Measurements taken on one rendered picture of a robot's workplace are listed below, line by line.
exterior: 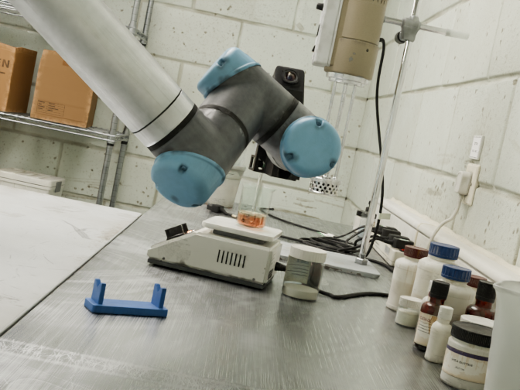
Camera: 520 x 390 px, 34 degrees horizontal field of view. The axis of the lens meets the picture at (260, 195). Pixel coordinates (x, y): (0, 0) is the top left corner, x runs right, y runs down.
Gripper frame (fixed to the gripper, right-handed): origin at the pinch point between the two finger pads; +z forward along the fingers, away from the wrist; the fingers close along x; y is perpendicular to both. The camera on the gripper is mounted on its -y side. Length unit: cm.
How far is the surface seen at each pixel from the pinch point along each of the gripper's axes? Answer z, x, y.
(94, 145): 250, -35, 20
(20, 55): 224, -70, -11
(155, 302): -31.0, -14.9, 25.0
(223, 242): -3.1, -4.3, 19.6
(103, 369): -56, -20, 27
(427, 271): -10.8, 27.1, 17.3
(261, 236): -4.5, 1.4, 17.4
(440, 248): -10.5, 28.5, 13.3
